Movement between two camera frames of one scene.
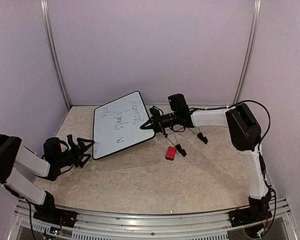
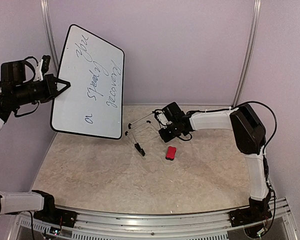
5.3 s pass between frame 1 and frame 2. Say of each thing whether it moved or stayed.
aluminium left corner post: stayed
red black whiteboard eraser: stayed
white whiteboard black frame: moved
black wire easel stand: moved
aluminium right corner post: stayed
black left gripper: moved
